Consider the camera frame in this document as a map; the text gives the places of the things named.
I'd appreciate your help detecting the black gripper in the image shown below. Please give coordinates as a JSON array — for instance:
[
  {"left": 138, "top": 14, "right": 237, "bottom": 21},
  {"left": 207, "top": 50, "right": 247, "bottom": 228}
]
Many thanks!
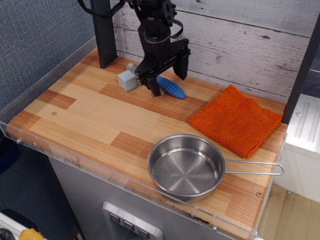
[{"left": 135, "top": 27, "right": 191, "bottom": 97}]

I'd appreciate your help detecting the blue handled metal spoon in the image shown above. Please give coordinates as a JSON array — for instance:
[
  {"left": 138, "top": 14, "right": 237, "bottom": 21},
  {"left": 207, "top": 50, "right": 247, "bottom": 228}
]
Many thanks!
[{"left": 125, "top": 63, "right": 187, "bottom": 100}]

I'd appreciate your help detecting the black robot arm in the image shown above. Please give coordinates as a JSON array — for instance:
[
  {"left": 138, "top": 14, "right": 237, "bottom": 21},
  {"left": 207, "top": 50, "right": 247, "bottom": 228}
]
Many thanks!
[{"left": 78, "top": 0, "right": 191, "bottom": 96}]

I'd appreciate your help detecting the grey cube block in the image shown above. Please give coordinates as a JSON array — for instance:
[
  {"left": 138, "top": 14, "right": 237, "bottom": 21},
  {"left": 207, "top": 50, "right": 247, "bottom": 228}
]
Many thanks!
[{"left": 117, "top": 70, "right": 138, "bottom": 92}]

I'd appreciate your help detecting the orange knitted cloth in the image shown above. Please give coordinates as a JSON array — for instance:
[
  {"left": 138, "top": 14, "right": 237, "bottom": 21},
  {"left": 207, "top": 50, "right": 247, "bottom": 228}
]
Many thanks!
[{"left": 188, "top": 85, "right": 282, "bottom": 159}]

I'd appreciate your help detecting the stainless steel pan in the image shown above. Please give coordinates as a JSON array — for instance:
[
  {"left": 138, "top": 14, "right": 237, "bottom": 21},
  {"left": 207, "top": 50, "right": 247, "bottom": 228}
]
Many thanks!
[{"left": 147, "top": 134, "right": 285, "bottom": 203}]

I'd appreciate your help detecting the clear acrylic table guard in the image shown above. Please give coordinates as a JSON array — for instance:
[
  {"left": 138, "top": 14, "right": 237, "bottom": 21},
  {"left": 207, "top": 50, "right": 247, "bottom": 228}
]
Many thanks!
[{"left": 1, "top": 40, "right": 272, "bottom": 240}]

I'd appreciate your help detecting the grey control panel with buttons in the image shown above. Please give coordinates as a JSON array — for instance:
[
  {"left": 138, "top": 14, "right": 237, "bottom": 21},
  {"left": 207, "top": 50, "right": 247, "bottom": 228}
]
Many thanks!
[{"left": 102, "top": 201, "right": 164, "bottom": 240}]

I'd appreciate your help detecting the white aluminium box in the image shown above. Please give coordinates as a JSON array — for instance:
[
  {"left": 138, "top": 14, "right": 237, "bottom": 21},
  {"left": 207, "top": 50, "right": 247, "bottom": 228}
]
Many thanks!
[{"left": 273, "top": 94, "right": 320, "bottom": 202}]

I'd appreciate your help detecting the dark left vertical post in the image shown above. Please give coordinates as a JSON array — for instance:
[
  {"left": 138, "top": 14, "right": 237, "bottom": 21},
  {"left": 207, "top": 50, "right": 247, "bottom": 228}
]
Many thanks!
[{"left": 90, "top": 0, "right": 118, "bottom": 69}]

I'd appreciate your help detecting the dark vertical post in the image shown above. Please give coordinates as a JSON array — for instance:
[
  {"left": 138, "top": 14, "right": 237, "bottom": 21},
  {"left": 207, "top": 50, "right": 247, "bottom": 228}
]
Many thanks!
[
  {"left": 90, "top": 0, "right": 118, "bottom": 69},
  {"left": 281, "top": 16, "right": 320, "bottom": 125}
]

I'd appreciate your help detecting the dark right vertical post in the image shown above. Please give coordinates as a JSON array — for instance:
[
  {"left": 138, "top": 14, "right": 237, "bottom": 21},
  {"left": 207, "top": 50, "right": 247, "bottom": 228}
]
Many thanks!
[{"left": 281, "top": 16, "right": 320, "bottom": 125}]

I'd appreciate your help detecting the black corrugated hose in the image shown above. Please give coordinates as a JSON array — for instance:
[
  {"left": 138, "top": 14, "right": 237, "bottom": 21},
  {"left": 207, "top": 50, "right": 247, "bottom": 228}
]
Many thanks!
[{"left": 0, "top": 227, "right": 15, "bottom": 240}]

